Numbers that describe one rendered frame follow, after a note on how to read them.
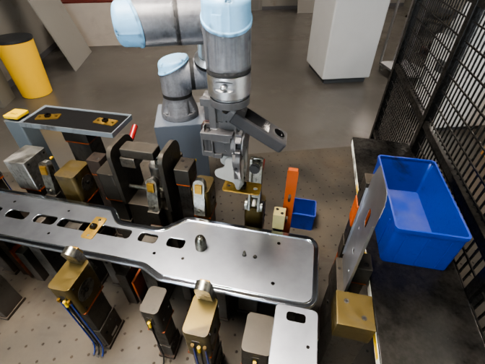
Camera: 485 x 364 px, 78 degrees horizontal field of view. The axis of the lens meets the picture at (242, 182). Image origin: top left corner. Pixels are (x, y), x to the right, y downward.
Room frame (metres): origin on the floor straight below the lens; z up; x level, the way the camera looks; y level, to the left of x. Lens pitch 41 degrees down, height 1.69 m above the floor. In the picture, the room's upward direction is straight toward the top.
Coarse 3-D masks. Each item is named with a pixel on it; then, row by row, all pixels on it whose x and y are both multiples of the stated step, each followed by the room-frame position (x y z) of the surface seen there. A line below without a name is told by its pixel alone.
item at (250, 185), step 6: (228, 186) 0.50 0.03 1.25; (234, 186) 0.50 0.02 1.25; (246, 186) 0.50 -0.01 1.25; (252, 186) 0.50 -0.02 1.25; (258, 186) 0.50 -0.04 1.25; (234, 192) 0.48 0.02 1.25; (240, 192) 0.48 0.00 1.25; (246, 192) 0.48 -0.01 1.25; (252, 192) 0.48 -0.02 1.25; (258, 192) 0.48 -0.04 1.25
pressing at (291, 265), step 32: (0, 192) 0.75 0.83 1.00; (0, 224) 0.61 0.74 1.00; (32, 224) 0.61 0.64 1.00; (128, 224) 0.61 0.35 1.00; (192, 224) 0.61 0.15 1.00; (224, 224) 0.61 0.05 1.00; (96, 256) 0.49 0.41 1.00; (128, 256) 0.49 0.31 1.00; (160, 256) 0.49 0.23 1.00; (192, 256) 0.49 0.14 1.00; (224, 256) 0.49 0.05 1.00; (288, 256) 0.49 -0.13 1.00; (224, 288) 0.40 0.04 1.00; (256, 288) 0.39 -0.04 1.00; (288, 288) 0.39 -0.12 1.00
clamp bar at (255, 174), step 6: (252, 156) 0.67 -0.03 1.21; (252, 162) 0.65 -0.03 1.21; (258, 162) 0.65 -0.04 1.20; (252, 168) 0.62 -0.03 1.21; (258, 168) 0.62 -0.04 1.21; (252, 174) 0.65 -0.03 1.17; (258, 174) 0.65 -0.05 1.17; (252, 180) 0.65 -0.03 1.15; (258, 180) 0.64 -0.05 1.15; (258, 198) 0.62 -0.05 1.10; (258, 204) 0.62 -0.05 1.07; (258, 210) 0.62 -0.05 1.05
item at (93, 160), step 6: (90, 156) 0.82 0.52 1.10; (96, 156) 0.82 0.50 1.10; (102, 156) 0.82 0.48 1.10; (90, 162) 0.80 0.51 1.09; (96, 162) 0.80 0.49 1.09; (102, 162) 0.81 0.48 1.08; (90, 168) 0.80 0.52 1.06; (96, 168) 0.80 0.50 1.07; (96, 174) 0.80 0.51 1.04; (96, 180) 0.81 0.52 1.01; (102, 192) 0.81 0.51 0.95; (108, 204) 0.80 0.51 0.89; (120, 234) 0.80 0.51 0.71
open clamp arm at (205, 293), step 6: (198, 282) 0.34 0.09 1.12; (204, 282) 0.34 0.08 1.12; (210, 282) 0.35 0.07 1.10; (198, 288) 0.33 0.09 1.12; (204, 288) 0.33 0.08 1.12; (210, 288) 0.33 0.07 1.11; (198, 294) 0.33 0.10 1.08; (204, 294) 0.33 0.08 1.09; (210, 294) 0.33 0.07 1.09; (210, 300) 0.34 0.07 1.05
